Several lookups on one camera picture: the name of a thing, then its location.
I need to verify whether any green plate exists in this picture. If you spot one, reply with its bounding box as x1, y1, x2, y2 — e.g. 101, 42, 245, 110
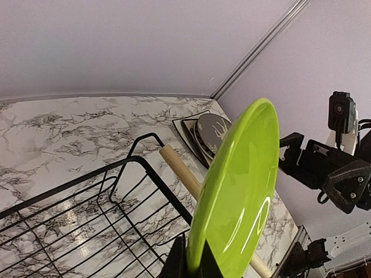
187, 98, 279, 277

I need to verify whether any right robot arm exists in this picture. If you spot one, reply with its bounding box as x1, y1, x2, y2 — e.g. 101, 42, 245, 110
273, 133, 370, 277

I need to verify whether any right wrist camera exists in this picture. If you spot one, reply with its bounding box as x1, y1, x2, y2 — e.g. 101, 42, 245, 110
328, 92, 356, 149

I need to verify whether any black wire dish rack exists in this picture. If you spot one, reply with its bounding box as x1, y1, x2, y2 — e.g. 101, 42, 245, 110
1, 145, 203, 277

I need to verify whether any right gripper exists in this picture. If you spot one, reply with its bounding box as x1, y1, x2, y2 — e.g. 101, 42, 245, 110
279, 132, 370, 214

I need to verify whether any right aluminium frame post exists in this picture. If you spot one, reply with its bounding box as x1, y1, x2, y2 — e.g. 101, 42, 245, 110
210, 0, 310, 100

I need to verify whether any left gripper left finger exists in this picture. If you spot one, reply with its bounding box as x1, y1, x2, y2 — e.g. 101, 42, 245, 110
162, 234, 187, 278

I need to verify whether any grey reindeer plate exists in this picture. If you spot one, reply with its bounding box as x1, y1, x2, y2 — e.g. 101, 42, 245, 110
194, 113, 232, 160

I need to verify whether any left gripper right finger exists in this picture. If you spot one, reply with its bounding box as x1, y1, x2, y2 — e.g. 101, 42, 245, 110
199, 241, 223, 278

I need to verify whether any square floral plate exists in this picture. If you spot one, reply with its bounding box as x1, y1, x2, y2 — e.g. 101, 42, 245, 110
181, 119, 212, 169

